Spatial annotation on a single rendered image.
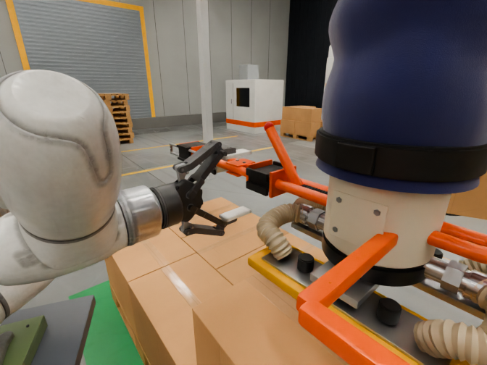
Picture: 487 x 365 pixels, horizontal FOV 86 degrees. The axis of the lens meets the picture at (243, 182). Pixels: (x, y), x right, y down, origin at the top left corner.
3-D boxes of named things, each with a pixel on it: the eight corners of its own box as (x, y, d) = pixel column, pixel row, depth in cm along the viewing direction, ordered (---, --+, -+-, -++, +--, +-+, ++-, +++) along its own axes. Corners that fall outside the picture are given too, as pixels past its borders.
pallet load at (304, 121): (330, 137, 808) (334, 107, 777) (309, 141, 748) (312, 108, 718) (300, 132, 897) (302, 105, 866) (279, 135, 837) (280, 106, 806)
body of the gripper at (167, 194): (141, 180, 46) (188, 169, 52) (148, 223, 49) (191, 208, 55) (159, 193, 41) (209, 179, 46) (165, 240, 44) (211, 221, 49)
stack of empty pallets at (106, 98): (136, 143, 734) (130, 93, 689) (92, 148, 669) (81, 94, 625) (123, 136, 828) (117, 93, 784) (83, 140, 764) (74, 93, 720)
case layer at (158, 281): (334, 314, 162) (343, 260, 148) (191, 447, 102) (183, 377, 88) (222, 235, 248) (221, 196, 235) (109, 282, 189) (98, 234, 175)
